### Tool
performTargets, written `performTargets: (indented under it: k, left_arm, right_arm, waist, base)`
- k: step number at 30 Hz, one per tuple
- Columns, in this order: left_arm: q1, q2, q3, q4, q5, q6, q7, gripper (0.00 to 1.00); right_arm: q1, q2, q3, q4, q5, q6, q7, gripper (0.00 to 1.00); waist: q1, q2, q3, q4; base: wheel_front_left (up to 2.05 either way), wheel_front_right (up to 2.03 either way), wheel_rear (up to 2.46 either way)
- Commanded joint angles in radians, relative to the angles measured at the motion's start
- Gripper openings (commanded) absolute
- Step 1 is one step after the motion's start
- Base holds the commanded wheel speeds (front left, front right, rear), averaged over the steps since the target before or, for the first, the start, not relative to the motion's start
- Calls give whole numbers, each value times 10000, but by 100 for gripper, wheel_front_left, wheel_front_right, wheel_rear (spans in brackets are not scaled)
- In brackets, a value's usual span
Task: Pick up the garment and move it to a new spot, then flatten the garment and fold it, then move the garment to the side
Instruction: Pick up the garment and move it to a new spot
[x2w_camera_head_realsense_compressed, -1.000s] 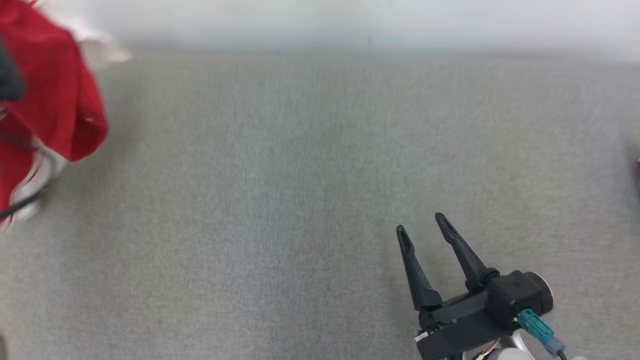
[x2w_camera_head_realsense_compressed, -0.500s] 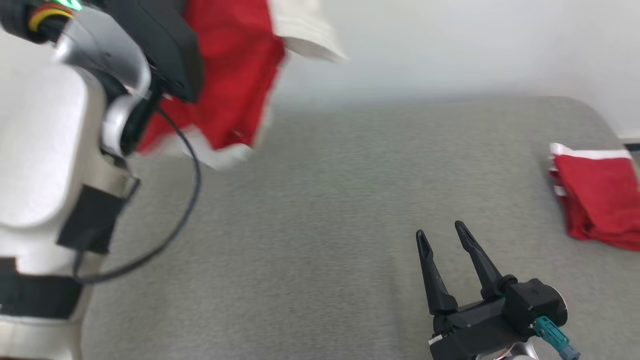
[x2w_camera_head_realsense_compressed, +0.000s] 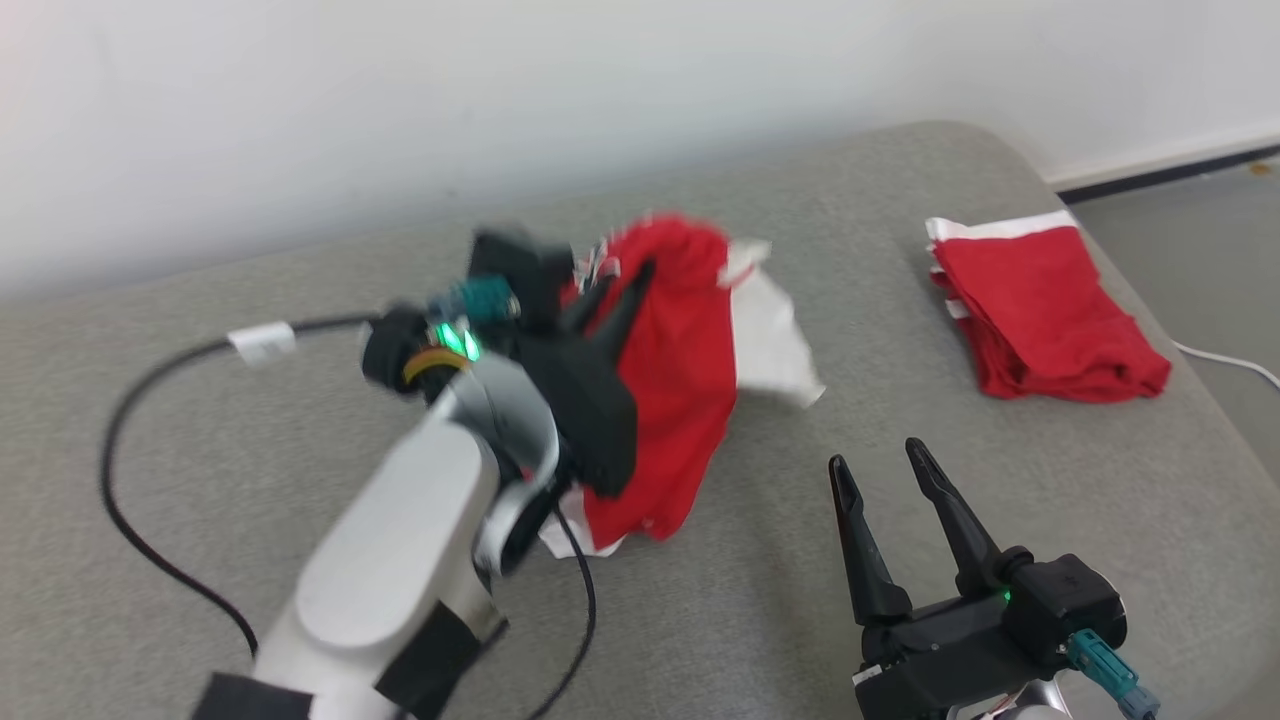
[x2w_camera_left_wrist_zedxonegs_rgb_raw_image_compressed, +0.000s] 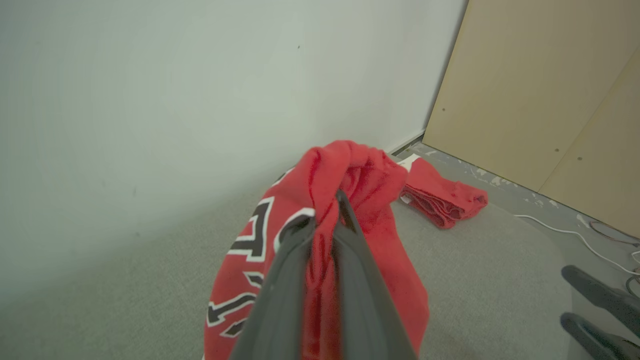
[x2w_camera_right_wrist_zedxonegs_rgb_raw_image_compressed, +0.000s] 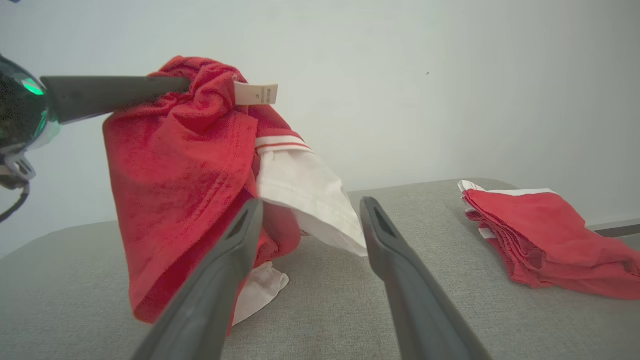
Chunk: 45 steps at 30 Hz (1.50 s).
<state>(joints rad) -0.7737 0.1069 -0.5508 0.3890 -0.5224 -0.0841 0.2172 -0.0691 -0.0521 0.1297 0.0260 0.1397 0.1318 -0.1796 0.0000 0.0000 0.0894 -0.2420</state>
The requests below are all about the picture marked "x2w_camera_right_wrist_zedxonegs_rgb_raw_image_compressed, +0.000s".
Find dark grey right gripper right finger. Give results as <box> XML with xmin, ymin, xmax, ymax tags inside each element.
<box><xmin>359</xmin><ymin>196</ymin><xmax>494</xmax><ymax>360</ymax></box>

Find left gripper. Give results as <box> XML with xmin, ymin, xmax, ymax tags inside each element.
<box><xmin>0</xmin><ymin>53</ymin><xmax>192</xmax><ymax>191</ymax></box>

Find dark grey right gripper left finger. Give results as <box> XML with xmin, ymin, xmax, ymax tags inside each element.
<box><xmin>131</xmin><ymin>198</ymin><xmax>265</xmax><ymax>360</ymax></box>

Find red white basketball jersey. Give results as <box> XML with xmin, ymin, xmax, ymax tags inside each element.
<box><xmin>102</xmin><ymin>56</ymin><xmax>369</xmax><ymax>337</ymax></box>

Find red shorts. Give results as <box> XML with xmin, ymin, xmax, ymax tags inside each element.
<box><xmin>457</xmin><ymin>180</ymin><xmax>640</xmax><ymax>301</ymax></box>

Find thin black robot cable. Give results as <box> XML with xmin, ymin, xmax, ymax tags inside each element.
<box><xmin>0</xmin><ymin>182</ymin><xmax>31</xmax><ymax>224</ymax></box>

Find dark wall baseboard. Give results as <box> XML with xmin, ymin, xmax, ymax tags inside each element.
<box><xmin>587</xmin><ymin>218</ymin><xmax>640</xmax><ymax>239</ymax></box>

